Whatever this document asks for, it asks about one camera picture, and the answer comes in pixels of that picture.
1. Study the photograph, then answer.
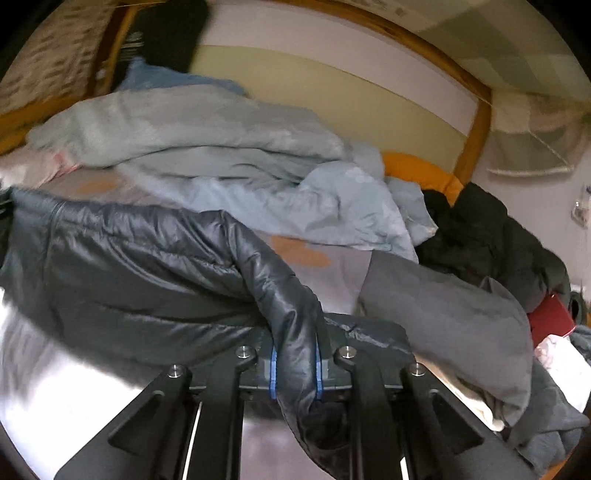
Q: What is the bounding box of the patterned beige curtain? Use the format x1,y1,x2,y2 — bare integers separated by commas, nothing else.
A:
1,1,116,113

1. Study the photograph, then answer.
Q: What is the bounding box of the red book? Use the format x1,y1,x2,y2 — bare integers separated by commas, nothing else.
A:
528,294,576,347

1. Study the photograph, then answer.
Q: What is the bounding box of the grey folded garment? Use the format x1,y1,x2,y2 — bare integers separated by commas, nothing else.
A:
359,251,589,476

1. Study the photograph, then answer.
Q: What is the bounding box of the wall power socket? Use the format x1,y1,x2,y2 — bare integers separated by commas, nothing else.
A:
571,185,591,229

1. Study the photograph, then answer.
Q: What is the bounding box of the black hanging garment bag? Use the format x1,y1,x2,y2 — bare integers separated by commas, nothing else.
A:
111,0,209,90

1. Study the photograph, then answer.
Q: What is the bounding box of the light blue grey duvet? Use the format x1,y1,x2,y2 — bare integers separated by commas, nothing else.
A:
27,85,437,260

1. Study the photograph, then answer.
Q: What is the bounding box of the blue pillow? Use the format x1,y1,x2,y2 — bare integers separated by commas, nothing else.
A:
116,57,246,96

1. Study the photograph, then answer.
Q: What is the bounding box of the orange pillow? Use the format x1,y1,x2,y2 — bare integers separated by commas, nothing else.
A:
381,151,464,206

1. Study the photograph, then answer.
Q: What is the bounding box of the wooden bed frame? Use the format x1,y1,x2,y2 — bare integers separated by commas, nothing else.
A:
1,1,491,183

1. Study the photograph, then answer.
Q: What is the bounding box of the pink floral pillow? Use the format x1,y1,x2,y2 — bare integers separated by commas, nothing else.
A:
0,146,78,189

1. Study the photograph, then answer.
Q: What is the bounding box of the black puffer down jacket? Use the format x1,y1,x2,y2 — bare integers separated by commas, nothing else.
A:
1,187,412,479

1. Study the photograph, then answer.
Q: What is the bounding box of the black coat pile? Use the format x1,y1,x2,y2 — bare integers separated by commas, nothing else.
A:
416,183,571,313

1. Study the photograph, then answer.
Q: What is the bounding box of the cream folded garment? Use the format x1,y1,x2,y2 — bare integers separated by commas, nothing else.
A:
417,356,505,433

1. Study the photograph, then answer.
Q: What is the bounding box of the checkered upper bunk mattress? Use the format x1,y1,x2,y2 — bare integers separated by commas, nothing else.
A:
356,1,590,177

